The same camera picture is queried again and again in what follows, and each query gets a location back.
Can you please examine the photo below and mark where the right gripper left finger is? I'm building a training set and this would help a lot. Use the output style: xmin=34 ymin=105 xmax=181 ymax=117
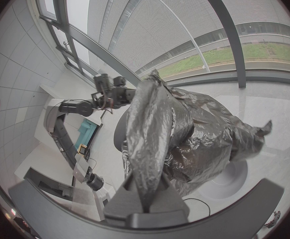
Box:
xmin=104 ymin=173 xmax=149 ymax=225

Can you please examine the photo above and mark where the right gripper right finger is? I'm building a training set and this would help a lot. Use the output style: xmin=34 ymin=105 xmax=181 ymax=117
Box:
xmin=149 ymin=171 xmax=190 ymax=222

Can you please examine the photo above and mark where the white trash bin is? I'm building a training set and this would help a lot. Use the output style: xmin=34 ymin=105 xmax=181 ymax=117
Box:
xmin=198 ymin=158 xmax=248 ymax=201

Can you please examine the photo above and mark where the crumpled black plastic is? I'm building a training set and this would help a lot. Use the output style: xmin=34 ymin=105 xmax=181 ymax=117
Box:
xmin=264 ymin=210 xmax=282 ymax=229

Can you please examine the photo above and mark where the dark grey round chair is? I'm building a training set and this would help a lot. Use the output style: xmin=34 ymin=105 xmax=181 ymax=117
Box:
xmin=114 ymin=107 xmax=135 ymax=154

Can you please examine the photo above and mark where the teal sofa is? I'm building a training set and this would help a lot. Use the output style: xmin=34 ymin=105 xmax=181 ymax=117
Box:
xmin=76 ymin=119 xmax=98 ymax=154

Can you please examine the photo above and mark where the window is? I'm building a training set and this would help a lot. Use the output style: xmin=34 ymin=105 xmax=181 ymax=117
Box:
xmin=34 ymin=0 xmax=290 ymax=89

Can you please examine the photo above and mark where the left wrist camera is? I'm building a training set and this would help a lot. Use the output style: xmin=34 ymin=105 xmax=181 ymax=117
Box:
xmin=94 ymin=73 xmax=126 ymax=91

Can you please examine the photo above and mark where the black cable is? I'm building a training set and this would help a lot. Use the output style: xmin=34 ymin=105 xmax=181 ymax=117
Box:
xmin=183 ymin=198 xmax=211 ymax=217

